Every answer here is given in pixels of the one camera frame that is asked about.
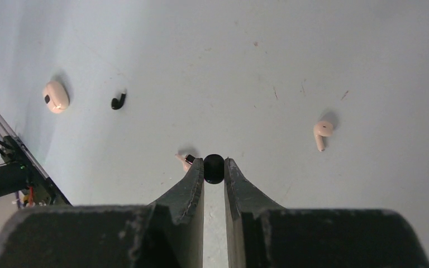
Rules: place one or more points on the white earbud centre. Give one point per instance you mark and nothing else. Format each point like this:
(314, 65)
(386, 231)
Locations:
(187, 161)

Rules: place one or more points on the white earbud upper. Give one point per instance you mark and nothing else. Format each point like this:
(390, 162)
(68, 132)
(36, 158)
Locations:
(322, 129)

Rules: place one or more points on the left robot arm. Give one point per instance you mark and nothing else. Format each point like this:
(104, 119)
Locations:
(13, 173)

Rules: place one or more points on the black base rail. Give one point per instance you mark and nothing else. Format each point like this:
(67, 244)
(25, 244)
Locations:
(45, 191)

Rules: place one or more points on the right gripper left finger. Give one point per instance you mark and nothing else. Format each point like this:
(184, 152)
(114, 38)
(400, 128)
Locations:
(165, 233)

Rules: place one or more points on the black earbud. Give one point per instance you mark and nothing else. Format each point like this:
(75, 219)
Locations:
(118, 103)
(213, 168)

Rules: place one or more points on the white earbud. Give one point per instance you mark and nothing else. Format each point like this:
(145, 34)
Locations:
(322, 129)
(187, 161)

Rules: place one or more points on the white earbud charging case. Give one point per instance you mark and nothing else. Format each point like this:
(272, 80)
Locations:
(55, 97)

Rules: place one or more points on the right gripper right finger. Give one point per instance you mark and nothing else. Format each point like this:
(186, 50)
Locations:
(262, 233)

